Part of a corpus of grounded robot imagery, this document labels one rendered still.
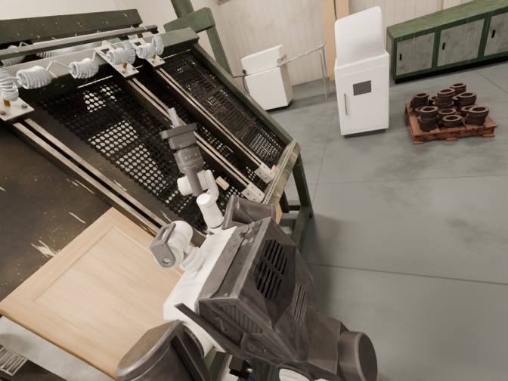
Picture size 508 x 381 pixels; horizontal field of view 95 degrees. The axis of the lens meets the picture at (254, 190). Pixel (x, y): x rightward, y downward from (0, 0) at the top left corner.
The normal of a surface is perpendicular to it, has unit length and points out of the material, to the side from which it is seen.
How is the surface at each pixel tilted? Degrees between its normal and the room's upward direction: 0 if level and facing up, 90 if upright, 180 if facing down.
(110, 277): 57
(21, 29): 90
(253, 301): 67
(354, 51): 72
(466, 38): 90
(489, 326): 0
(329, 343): 22
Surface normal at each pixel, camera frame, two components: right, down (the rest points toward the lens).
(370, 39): -0.36, 0.33
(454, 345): -0.30, -0.79
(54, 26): 0.89, -0.03
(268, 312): 0.70, -0.34
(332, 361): 0.06, -0.74
